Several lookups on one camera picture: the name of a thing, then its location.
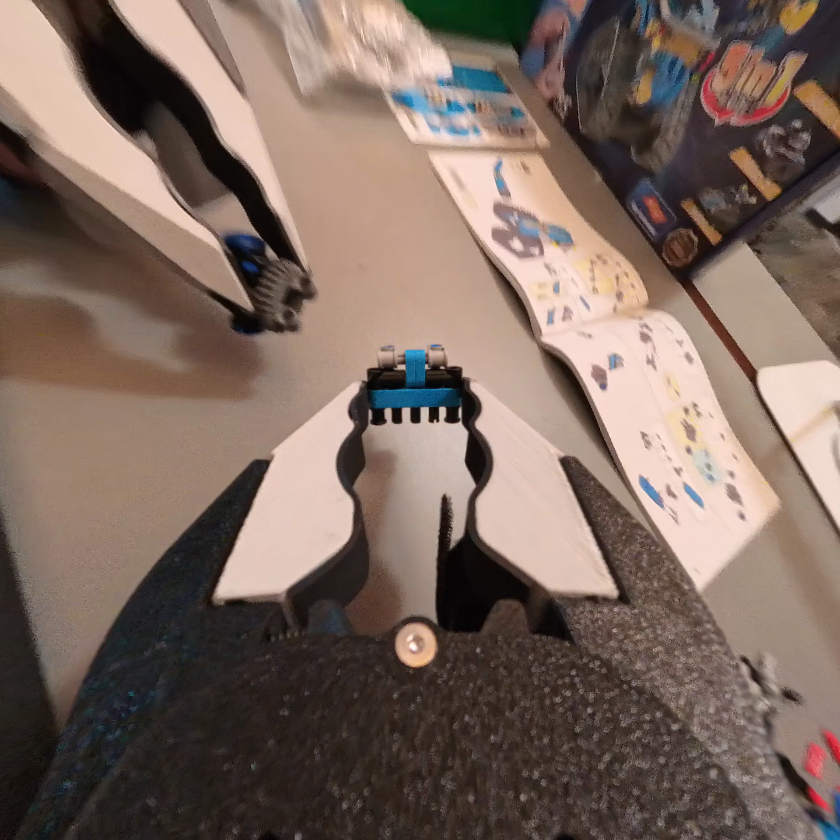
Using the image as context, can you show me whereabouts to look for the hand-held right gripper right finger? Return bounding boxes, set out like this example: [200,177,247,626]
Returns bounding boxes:
[461,381,621,601]

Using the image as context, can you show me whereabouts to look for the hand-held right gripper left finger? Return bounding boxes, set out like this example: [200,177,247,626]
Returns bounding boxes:
[210,382,370,623]

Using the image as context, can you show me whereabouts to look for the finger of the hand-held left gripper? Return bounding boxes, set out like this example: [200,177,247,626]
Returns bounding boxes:
[98,0,311,273]
[0,0,257,319]

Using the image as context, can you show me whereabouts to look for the black brick assembly blue wheels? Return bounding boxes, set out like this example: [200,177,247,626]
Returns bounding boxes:
[223,233,317,336]

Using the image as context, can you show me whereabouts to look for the blue beam brick assembly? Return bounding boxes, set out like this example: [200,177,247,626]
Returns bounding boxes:
[365,343,466,427]

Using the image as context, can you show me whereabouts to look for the large clear plastic parts bag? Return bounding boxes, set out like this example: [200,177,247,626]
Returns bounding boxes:
[285,0,454,96]

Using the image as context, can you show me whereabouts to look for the blue sticker sheet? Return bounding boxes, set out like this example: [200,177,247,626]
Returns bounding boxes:
[384,62,551,148]

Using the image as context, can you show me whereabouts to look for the open instruction booklet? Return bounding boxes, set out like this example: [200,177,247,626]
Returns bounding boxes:
[428,151,782,592]

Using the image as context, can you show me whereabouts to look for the green plastic box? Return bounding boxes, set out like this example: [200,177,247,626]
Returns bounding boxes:
[400,0,532,43]

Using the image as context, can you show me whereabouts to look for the white stand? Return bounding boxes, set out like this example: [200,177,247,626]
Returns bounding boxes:
[758,360,840,532]

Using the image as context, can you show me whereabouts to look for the dark dimpled seat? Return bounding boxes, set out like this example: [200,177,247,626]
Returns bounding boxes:
[0,512,60,840]

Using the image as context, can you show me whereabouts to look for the pile of small brick parts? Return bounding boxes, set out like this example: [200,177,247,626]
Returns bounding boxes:
[738,653,840,840]

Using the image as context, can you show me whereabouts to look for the dark toy box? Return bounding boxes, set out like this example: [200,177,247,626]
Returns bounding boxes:
[518,0,840,280]

